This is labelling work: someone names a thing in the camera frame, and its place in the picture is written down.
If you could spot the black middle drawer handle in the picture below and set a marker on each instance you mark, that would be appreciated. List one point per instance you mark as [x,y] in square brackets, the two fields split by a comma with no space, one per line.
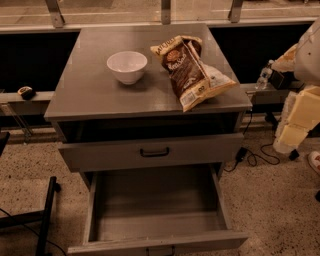
[154,154]

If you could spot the black metal stand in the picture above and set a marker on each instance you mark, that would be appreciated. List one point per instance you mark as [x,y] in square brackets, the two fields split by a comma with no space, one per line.
[42,216]

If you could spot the small black round device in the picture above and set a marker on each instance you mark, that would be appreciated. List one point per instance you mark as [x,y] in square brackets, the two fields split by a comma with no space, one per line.
[26,92]

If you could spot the white ceramic bowl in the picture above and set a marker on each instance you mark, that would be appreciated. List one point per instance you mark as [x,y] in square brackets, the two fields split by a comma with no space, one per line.
[127,66]

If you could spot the brown chip bag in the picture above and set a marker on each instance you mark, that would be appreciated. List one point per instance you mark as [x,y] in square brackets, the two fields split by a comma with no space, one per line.
[192,80]

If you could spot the grey drawer cabinet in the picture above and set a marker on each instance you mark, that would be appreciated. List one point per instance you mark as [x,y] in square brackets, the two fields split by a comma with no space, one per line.
[91,105]

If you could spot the white shoe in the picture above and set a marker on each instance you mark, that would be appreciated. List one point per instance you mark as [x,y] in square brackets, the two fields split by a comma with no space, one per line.
[314,161]

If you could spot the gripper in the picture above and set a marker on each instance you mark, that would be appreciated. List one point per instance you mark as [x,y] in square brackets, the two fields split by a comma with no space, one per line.
[308,56]

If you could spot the open grey bottom drawer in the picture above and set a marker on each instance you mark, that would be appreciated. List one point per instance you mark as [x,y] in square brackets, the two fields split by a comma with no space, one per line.
[163,211]

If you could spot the clear plastic water bottle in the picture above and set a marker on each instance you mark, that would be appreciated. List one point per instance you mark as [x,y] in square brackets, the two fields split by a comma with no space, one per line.
[265,74]

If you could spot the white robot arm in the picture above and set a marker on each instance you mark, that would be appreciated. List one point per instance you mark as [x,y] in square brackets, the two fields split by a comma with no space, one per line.
[303,58]

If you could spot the grey middle drawer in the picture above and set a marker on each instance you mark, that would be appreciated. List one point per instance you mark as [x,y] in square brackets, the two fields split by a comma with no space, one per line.
[130,154]

